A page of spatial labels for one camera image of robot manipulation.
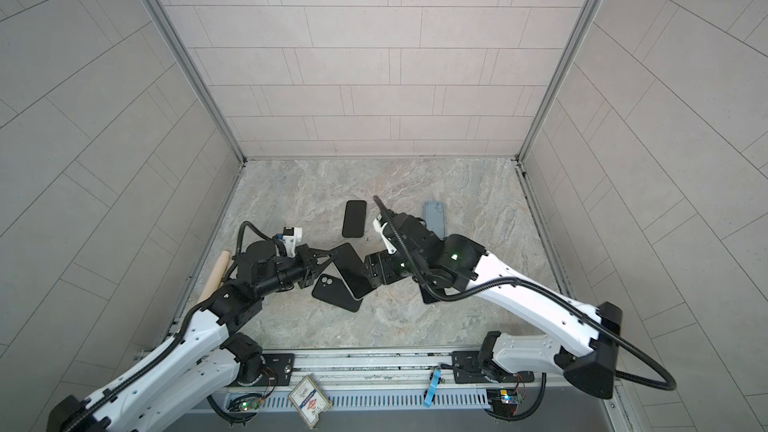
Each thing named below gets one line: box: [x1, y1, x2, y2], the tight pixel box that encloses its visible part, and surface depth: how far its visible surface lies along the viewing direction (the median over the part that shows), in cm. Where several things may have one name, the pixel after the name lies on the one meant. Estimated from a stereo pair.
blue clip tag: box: [423, 369, 442, 408], surface depth 68 cm
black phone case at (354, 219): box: [342, 200, 367, 238], surface depth 101 cm
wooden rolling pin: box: [197, 250, 231, 304], surface depth 85 cm
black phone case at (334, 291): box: [311, 274, 364, 313], surface depth 86 cm
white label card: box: [288, 375, 332, 429], surface depth 67 cm
